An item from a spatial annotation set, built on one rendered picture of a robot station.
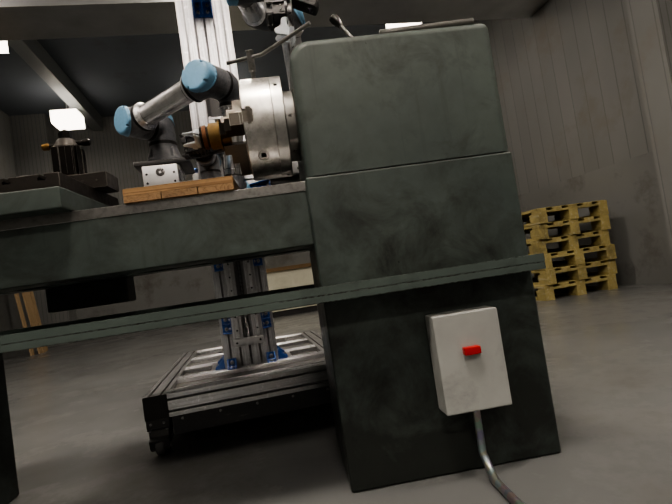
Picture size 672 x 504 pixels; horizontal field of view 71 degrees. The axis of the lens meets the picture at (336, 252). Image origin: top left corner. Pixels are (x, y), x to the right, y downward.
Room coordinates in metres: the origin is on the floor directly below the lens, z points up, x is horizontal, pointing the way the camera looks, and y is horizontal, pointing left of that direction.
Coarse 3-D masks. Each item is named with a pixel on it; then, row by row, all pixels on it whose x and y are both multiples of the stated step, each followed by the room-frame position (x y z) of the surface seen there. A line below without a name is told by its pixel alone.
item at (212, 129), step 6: (204, 126) 1.46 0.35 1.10; (210, 126) 1.45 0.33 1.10; (216, 126) 1.45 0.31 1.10; (204, 132) 1.45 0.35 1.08; (210, 132) 1.44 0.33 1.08; (216, 132) 1.45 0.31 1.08; (204, 138) 1.45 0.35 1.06; (210, 138) 1.45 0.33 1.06; (216, 138) 1.45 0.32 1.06; (222, 138) 1.46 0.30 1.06; (228, 138) 1.47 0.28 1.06; (204, 144) 1.46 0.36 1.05; (210, 144) 1.47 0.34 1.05; (216, 144) 1.46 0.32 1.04; (222, 144) 1.46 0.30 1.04
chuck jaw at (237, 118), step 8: (240, 112) 1.36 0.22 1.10; (248, 112) 1.35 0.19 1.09; (224, 120) 1.40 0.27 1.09; (232, 120) 1.36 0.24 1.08; (240, 120) 1.36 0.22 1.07; (248, 120) 1.35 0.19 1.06; (224, 128) 1.43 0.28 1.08; (232, 128) 1.38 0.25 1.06; (240, 128) 1.39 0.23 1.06; (224, 136) 1.45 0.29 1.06; (232, 136) 1.46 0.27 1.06
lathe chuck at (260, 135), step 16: (240, 80) 1.41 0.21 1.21; (256, 80) 1.40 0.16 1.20; (240, 96) 1.35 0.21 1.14; (256, 96) 1.35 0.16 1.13; (256, 112) 1.34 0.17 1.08; (272, 112) 1.35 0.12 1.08; (256, 128) 1.35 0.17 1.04; (272, 128) 1.35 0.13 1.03; (256, 144) 1.37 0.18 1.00; (272, 144) 1.37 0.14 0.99; (256, 160) 1.40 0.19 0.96; (272, 160) 1.41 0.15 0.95; (256, 176) 1.46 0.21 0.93; (272, 176) 1.49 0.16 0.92
